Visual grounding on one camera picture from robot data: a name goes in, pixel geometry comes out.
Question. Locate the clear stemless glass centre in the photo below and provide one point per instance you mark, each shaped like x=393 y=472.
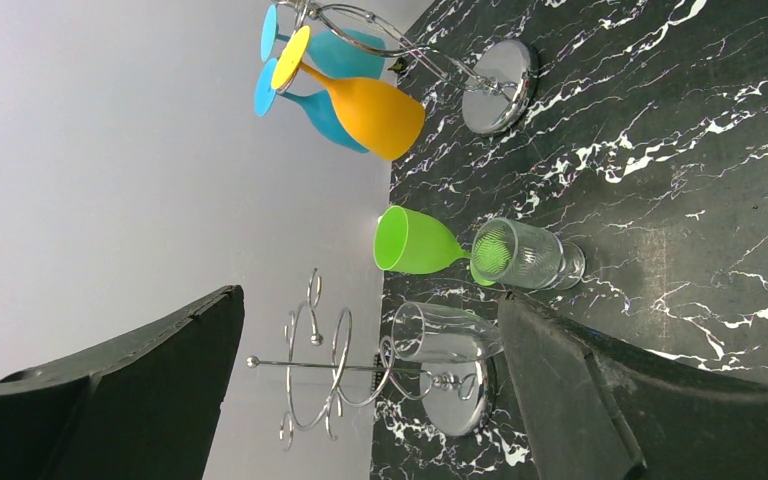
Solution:
x=516 y=254

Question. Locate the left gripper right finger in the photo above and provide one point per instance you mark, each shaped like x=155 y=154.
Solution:
x=596 y=407

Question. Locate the blue plastic wine glass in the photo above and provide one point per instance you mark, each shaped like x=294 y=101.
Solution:
x=318 y=107
x=334 y=56

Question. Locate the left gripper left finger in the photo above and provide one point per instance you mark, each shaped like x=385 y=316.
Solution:
x=142 y=405

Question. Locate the tall clear champagne flute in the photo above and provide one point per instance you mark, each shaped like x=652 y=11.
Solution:
x=433 y=333

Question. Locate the chrome glass rack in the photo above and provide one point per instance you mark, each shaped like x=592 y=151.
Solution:
x=497 y=90
x=457 y=398

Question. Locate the orange plastic wine glass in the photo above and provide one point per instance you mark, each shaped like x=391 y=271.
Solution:
x=379 y=116

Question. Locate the green plastic wine glass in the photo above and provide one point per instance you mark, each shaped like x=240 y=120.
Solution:
x=410 y=242

